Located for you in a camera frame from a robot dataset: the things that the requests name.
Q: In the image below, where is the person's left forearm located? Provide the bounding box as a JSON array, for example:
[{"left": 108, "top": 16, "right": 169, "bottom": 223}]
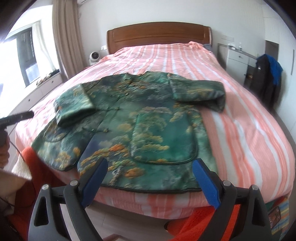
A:
[{"left": 0, "top": 168, "right": 26, "bottom": 204}]

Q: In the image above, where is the pink striped bed cover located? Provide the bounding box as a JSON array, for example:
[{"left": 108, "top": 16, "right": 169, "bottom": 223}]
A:
[{"left": 15, "top": 42, "right": 292, "bottom": 219}]

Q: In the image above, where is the white bedside cabinet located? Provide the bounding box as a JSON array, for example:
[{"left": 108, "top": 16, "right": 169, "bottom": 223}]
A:
[{"left": 217, "top": 43, "right": 258, "bottom": 86}]

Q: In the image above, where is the window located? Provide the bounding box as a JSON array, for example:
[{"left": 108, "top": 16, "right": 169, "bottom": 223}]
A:
[{"left": 5, "top": 21, "right": 60, "bottom": 88}]

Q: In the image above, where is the white round fan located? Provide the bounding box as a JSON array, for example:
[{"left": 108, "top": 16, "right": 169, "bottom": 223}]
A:
[{"left": 90, "top": 51, "right": 100, "bottom": 66}]

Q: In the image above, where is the person's left hand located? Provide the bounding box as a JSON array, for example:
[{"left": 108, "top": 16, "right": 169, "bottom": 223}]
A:
[{"left": 0, "top": 142, "right": 11, "bottom": 169}]

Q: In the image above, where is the white knitted cloth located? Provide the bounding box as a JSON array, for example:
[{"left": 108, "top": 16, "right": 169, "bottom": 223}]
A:
[{"left": 11, "top": 160, "right": 33, "bottom": 181}]

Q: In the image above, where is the white window seat cabinet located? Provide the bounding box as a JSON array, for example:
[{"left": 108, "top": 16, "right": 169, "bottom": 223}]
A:
[{"left": 0, "top": 72, "right": 65, "bottom": 121}]

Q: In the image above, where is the green printed jacket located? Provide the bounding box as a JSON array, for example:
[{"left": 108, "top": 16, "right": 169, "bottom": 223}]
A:
[{"left": 31, "top": 71, "right": 226, "bottom": 193}]

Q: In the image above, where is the black chair with blue cloth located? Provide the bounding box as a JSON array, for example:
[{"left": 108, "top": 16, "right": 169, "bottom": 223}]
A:
[{"left": 248, "top": 54, "right": 281, "bottom": 110}]

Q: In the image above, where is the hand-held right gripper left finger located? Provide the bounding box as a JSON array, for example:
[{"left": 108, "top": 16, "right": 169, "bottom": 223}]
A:
[{"left": 28, "top": 158, "right": 108, "bottom": 241}]

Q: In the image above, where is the orange fluffy cloth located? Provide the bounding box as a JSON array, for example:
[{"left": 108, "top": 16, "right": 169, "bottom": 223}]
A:
[{"left": 9, "top": 146, "right": 241, "bottom": 241}]

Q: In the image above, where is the white sheer curtain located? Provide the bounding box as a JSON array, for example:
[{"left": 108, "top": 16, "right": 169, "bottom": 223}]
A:
[{"left": 32, "top": 21, "right": 58, "bottom": 73}]

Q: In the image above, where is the multicoloured striped mat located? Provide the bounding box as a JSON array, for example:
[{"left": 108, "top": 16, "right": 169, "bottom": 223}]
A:
[{"left": 266, "top": 197, "right": 290, "bottom": 237}]

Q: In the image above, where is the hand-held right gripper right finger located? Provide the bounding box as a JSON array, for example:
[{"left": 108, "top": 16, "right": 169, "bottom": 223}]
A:
[{"left": 191, "top": 159, "right": 272, "bottom": 241}]

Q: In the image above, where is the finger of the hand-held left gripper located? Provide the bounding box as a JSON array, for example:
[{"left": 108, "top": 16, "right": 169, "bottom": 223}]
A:
[{"left": 0, "top": 111, "right": 35, "bottom": 127}]

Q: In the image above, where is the blue cloth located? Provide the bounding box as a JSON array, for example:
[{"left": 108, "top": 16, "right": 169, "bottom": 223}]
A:
[{"left": 266, "top": 54, "right": 284, "bottom": 86}]

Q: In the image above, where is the beige curtain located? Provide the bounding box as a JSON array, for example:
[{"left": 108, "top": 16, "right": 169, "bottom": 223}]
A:
[{"left": 52, "top": 0, "right": 81, "bottom": 80}]

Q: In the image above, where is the wooden headboard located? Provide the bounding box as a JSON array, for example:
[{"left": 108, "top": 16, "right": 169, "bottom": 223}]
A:
[{"left": 106, "top": 27, "right": 213, "bottom": 54}]

